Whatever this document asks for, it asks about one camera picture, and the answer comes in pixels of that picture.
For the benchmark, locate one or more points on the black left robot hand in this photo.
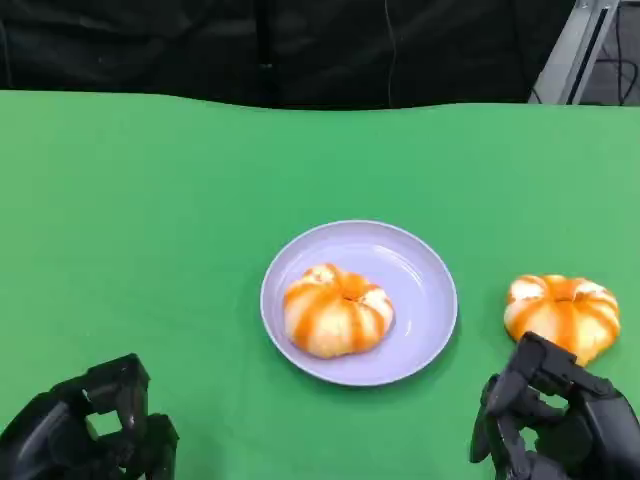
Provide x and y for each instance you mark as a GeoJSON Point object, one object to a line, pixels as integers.
{"type": "Point", "coordinates": [45, 440]}

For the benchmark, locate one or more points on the black fabric curtain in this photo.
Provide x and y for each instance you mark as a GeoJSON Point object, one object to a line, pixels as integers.
{"type": "Point", "coordinates": [200, 45]}

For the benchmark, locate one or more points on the orange white toy bread roll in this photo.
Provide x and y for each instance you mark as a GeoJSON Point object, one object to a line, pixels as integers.
{"type": "Point", "coordinates": [560, 310]}
{"type": "Point", "coordinates": [330, 325]}

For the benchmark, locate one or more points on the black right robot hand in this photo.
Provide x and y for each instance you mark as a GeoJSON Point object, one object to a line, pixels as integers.
{"type": "Point", "coordinates": [595, 425]}

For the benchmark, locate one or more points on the lilac plate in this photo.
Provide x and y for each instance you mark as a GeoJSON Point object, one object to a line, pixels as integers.
{"type": "Point", "coordinates": [400, 260]}

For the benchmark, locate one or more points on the grey metal frame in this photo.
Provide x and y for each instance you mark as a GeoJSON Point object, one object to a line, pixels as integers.
{"type": "Point", "coordinates": [565, 60]}

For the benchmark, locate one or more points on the green table cloth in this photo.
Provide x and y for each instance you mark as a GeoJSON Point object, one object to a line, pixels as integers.
{"type": "Point", "coordinates": [150, 200]}

